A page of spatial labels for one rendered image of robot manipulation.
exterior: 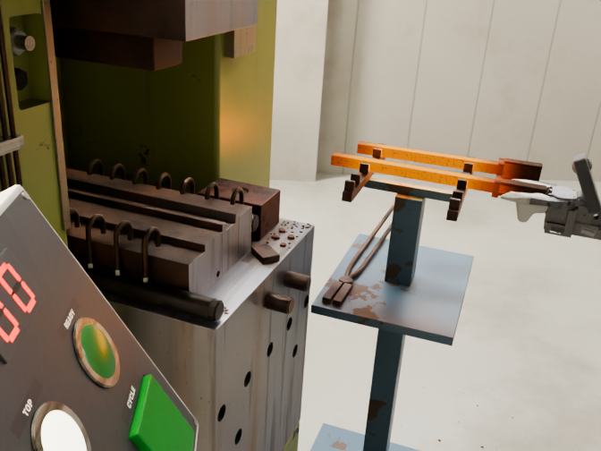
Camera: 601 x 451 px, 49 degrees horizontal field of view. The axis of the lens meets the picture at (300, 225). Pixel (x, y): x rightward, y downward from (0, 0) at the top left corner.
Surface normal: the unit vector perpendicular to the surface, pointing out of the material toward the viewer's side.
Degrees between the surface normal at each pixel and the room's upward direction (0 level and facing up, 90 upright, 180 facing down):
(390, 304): 0
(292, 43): 90
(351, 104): 90
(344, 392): 0
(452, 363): 0
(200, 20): 90
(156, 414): 60
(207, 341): 90
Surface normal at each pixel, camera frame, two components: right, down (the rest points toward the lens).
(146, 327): -0.36, 0.37
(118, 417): 0.89, -0.44
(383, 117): 0.07, 0.41
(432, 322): 0.06, -0.91
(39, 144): 0.93, 0.20
